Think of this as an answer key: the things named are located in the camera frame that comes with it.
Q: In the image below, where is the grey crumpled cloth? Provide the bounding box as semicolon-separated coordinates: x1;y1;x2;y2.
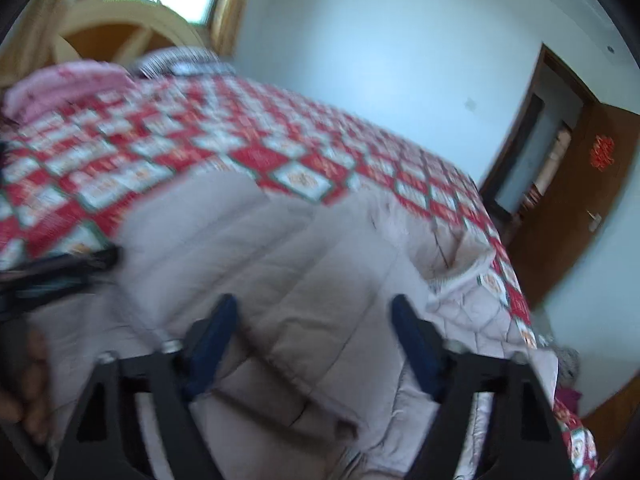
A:
549;345;582;387

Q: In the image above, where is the beige curtain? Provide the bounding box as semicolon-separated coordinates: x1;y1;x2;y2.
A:
0;0;103;83
206;0;262;57

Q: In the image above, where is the maroon cloth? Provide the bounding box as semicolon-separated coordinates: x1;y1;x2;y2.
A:
551;385;584;412

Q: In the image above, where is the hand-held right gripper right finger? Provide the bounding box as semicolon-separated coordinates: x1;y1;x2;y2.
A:
390;294;574;480

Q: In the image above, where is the beige quilted jacket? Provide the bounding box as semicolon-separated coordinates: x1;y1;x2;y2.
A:
30;170;561;480

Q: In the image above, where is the black-white striped pillow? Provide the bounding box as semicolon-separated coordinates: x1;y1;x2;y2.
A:
129;46;237;80

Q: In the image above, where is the wooden arched headboard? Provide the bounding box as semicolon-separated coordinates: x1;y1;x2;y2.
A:
51;0;213;70

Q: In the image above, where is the brown wooden door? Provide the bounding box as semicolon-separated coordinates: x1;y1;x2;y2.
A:
509;102;640;312

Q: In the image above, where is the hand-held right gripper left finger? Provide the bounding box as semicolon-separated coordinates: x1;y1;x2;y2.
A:
57;294;240;480

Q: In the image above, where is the pink cloth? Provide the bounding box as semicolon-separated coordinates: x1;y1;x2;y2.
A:
2;59;132;125

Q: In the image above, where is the person's left hand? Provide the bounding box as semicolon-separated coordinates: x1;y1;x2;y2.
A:
0;330;53;443

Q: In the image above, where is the dark wooden door frame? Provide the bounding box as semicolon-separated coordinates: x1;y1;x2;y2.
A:
477;42;602;243

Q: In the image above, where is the red door decoration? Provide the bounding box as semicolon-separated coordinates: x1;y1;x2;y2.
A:
587;132;617;172

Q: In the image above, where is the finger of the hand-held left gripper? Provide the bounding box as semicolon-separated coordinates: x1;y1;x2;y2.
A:
0;244;123;286
0;275;91;313

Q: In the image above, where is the red checked bear-print blanket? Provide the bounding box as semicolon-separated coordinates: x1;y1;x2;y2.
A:
0;67;601;480

